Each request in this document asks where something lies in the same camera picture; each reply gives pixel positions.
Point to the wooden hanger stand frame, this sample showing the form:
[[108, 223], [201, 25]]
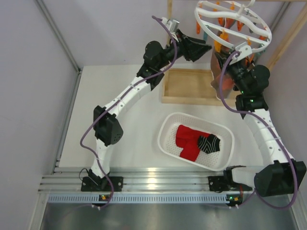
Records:
[[193, 86]]

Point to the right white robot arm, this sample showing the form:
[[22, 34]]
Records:
[[240, 87]]

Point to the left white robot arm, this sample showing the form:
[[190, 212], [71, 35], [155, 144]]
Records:
[[106, 119]]

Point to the white round clip hanger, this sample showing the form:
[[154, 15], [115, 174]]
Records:
[[231, 22]]

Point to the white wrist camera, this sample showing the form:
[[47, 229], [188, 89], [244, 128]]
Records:
[[244, 50], [171, 24]]

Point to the red sock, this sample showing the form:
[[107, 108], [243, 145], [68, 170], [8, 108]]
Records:
[[186, 138]]

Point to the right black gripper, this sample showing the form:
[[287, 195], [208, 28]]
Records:
[[222, 55]]

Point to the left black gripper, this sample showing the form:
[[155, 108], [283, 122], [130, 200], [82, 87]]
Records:
[[191, 49]]

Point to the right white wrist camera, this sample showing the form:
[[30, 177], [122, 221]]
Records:
[[244, 50]]

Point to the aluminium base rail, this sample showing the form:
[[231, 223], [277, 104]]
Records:
[[143, 186]]

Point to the white perforated plastic basket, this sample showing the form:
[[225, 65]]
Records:
[[216, 161]]

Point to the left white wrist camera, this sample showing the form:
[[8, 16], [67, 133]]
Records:
[[171, 24]]

